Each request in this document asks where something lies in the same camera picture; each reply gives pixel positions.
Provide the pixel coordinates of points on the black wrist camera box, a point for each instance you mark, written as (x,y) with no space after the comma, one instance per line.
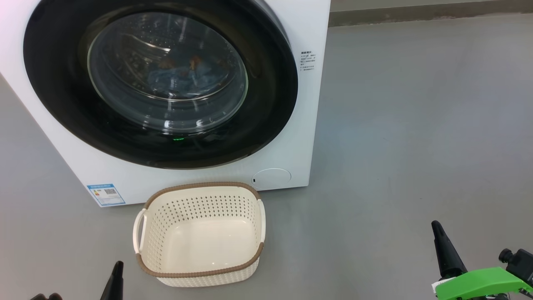
(43,297)
(524,264)

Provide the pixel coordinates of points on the round black glass washer door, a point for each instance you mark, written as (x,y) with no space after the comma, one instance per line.
(266,91)

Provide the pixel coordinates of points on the round white filter cover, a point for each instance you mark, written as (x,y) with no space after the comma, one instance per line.
(271,177)

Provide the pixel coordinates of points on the blue cartoon print garment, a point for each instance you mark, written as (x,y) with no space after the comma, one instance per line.
(187,81)

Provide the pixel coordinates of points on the cream perforated basket brown rim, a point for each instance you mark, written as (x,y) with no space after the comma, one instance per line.
(166,208)

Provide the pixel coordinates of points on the white front-load washing machine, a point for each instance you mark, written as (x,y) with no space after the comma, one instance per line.
(308,125)

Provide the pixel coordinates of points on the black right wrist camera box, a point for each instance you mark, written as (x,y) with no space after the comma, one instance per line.
(524,264)

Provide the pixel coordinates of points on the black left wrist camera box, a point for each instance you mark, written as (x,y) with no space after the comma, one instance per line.
(43,297)

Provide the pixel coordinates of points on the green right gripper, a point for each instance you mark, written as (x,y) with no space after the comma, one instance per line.
(483,283)

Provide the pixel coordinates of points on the blue energy label sticker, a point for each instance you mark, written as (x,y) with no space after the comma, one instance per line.
(106,195)

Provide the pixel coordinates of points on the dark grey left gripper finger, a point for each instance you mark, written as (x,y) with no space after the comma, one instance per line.
(115,285)

